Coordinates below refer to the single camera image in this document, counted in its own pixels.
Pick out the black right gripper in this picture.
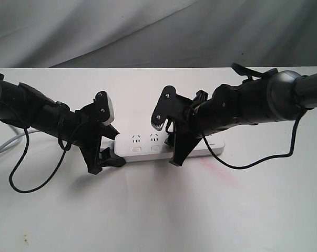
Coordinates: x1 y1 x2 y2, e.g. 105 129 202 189
164 93 221 166

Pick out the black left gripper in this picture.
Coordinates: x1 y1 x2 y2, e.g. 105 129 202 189
58 103 126 174

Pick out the white five-outlet power strip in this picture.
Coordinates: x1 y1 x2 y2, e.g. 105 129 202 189
101 131 225 163

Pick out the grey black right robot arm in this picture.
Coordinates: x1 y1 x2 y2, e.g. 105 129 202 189
161 64 317 170

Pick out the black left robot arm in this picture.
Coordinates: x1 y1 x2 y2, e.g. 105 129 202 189
0 73 126 174

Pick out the grey backdrop cloth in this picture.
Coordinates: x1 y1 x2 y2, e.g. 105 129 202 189
0 1 317 68

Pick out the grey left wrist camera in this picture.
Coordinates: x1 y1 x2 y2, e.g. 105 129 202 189
94 91 115 126

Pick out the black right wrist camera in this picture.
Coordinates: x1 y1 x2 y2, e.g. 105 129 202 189
151 86 178 131

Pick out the black left camera cable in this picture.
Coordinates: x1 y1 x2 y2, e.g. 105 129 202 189
0 97 96 194

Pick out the grey power cable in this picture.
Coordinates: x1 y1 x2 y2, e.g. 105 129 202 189
0 125 30 161

